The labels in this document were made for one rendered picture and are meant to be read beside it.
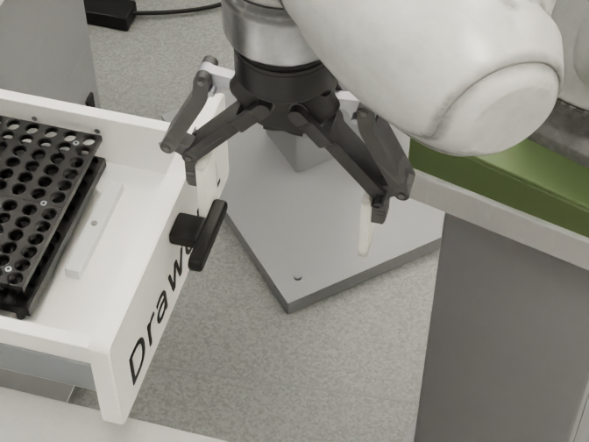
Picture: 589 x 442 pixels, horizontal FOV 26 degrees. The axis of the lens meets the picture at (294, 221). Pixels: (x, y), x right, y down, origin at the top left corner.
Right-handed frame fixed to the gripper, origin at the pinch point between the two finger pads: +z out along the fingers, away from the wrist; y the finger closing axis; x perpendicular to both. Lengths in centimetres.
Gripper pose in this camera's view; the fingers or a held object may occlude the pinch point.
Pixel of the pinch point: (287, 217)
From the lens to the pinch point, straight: 105.8
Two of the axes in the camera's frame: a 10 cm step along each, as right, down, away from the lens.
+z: 0.0, 6.5, 7.6
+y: -9.6, -2.0, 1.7
